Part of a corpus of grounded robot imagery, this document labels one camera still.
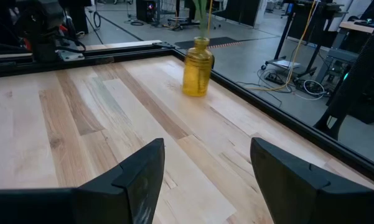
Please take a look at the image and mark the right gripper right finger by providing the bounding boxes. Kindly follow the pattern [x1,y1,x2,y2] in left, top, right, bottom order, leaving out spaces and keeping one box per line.
[250,138,374,224]

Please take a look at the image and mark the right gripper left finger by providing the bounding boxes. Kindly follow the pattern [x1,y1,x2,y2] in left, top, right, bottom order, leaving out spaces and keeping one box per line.
[72,138,166,224]

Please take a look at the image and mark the amber glass bottle vase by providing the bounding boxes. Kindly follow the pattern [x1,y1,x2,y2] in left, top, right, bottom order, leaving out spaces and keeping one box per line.
[182,36,215,98]

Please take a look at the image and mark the black power strip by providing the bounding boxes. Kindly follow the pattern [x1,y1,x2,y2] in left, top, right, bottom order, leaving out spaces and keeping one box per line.
[263,72,284,85]

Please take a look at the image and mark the black rolling stand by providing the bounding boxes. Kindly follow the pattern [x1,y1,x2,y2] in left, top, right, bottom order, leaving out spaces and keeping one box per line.
[261,0,345,78]

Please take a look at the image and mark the black mat orange striped edges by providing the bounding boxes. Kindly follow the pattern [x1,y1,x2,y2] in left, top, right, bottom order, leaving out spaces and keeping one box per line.
[174,36,259,50]

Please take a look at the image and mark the black computer tower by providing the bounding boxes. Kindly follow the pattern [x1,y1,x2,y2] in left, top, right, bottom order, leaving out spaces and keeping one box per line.
[136,0,162,23]

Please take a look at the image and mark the wooden desk top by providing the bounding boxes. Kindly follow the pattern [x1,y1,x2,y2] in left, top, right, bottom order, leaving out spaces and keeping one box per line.
[339,20,374,34]

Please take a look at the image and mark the black metal table frame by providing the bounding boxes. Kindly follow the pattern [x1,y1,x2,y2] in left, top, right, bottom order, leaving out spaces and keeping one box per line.
[0,42,374,189]

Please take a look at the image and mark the white coiled cable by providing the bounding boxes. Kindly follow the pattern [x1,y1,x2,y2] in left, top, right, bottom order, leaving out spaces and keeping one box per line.
[302,79,327,98]

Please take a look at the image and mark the black ribbed camera stand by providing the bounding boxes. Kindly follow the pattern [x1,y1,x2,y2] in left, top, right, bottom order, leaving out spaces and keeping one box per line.
[312,23,374,141]

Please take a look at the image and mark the silver arm base bracket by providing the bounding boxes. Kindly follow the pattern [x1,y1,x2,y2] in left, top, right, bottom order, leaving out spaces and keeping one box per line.
[57,49,85,62]

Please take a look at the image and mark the thick yellow cable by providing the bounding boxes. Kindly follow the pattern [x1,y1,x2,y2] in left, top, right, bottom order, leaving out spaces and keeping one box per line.
[245,0,318,93]

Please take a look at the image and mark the black coiled cable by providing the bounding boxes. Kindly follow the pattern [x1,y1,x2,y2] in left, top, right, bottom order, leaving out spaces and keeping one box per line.
[92,11,102,30]

